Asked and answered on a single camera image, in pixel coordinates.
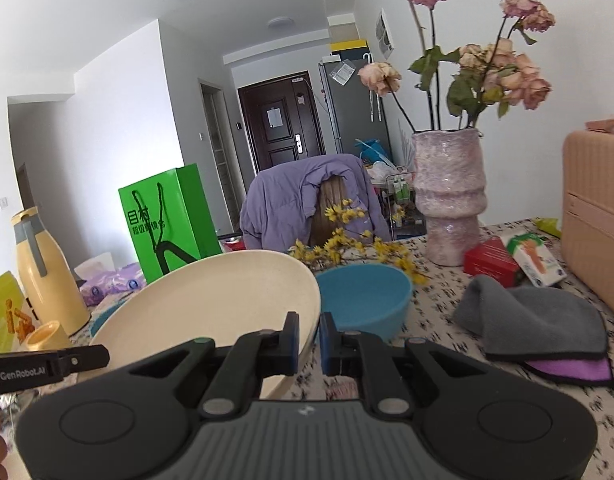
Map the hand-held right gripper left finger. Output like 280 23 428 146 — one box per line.
129 311 302 420

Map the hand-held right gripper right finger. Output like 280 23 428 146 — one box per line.
319 311 492 418

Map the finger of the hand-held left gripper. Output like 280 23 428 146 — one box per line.
58 344 110 377

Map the blue bowl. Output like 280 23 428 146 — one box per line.
315 263 414 343
89 302 134 339

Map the cream plate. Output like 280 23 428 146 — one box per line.
89 249 322 402

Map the yellow mug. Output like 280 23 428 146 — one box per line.
26 321 70 352

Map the yellow-green carton box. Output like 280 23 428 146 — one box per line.
0 271 38 354

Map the purple tissue pack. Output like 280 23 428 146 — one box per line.
81 264 148 307

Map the yellow thermos jug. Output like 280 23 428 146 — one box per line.
11 208 92 337

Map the white tissue pack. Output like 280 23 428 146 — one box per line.
74 254 116 282

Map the yellow flower branch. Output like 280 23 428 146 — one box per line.
288 199 430 286

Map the purple jacket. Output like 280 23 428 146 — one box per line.
239 154 392 252

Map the wooden chair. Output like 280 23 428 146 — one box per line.
309 176 356 250

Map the green paper bag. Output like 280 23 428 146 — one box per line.
118 164 222 285

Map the red box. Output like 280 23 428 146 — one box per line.
463 237 520 288

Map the pink textured vase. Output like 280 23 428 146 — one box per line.
411 127 488 267

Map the dark brown door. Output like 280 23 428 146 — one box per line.
238 72 326 174

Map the blue white plastic bag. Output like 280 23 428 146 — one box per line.
356 137 394 165

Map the grey cloth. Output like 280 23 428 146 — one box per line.
453 275 609 362

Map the carrot print packet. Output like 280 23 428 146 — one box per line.
502 232 568 288

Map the grey fridge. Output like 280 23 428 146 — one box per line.
318 57 392 159

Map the purple cloth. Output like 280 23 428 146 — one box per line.
524 357 614 391

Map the green plastic wrapper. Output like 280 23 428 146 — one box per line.
534 217 564 237

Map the white umbrella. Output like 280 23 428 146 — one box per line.
363 51 386 122

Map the yellow and black box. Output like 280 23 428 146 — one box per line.
329 38 368 61

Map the pink hard case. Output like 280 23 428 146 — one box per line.
561 119 614 329

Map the white wall panel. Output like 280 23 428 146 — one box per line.
376 8 396 59

